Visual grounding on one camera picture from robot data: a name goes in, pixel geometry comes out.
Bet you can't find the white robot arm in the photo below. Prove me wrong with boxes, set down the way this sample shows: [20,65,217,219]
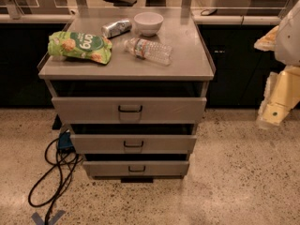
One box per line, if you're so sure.
[254,1,300,129]

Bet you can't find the grey bottom drawer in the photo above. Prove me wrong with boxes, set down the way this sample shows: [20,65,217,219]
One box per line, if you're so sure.
[83,161,189,177]

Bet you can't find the silver soda can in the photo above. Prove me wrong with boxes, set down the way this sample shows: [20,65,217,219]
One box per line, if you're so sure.
[101,19,132,38]

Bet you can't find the black floor cable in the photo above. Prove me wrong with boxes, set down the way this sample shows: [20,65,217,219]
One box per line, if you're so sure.
[27,137,83,225]

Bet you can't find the blue power box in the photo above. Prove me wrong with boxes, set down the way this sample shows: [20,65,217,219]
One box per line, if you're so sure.
[57,132,74,152]

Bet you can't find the clear plastic water bottle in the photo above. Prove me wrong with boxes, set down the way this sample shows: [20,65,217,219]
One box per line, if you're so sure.
[124,37,173,66]

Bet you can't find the black office chair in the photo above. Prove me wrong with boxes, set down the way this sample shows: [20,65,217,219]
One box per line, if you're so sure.
[103,0,137,7]

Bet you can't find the grey top drawer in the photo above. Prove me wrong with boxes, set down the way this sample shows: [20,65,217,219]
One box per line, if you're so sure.
[52,97,206,124]

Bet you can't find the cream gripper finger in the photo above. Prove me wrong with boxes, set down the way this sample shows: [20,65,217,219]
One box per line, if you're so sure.
[254,25,278,52]
[256,72,291,129]

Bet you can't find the blue tape floor mark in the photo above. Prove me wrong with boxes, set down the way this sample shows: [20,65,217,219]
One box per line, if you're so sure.
[30,209,67,225]

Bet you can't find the green chip bag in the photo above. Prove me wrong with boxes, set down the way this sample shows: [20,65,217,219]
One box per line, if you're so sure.
[48,31,113,65]

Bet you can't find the white ceramic bowl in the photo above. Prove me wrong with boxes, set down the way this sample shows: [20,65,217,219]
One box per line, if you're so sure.
[134,12,164,37]

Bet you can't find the grey drawer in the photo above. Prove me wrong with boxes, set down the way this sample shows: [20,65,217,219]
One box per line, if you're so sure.
[52,97,206,124]
[83,161,189,177]
[71,134,196,154]

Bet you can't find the grey metal drawer cabinet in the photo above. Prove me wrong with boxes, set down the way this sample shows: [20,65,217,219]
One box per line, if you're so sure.
[39,7,215,179]

